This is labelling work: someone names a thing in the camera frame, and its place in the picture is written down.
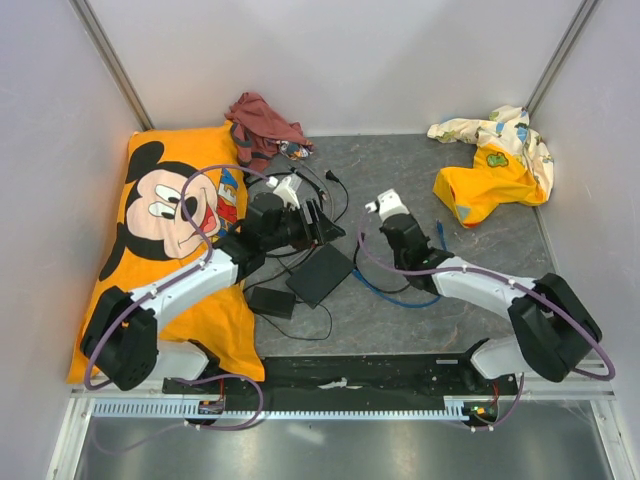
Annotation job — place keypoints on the black network switch box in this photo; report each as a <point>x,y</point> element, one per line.
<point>313,281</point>

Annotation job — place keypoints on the black power adapter brick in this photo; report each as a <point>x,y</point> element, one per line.
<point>270,302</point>

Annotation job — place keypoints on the orange Mickey Mouse pillow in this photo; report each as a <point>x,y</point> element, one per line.
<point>182,187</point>

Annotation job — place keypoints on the right aluminium corner post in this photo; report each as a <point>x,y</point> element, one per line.
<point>561,53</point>

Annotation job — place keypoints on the yellow patterned children's garment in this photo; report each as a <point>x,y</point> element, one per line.
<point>511,164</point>

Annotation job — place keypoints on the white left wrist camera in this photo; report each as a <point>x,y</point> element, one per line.
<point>286,189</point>

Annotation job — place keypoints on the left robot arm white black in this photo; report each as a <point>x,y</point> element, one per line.
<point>121,340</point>

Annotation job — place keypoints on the aluminium corner post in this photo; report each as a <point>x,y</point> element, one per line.
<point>112,62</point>
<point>561,53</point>

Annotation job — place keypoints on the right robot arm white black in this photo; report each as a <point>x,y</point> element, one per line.
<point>552,330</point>

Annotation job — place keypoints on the left aluminium corner post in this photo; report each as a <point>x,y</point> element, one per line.
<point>112,62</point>

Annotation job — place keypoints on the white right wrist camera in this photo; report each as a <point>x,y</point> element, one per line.
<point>386,205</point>

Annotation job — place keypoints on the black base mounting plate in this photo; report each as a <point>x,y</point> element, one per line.
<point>411,380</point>

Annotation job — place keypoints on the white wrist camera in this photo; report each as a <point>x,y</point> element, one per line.
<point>286,189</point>
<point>386,205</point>

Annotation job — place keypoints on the maroon crumpled garment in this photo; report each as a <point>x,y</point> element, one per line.
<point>260,133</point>

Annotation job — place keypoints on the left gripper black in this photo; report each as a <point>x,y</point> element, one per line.
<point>325,229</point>

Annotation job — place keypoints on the slotted aluminium cable duct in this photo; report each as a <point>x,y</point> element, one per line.
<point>200,409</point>

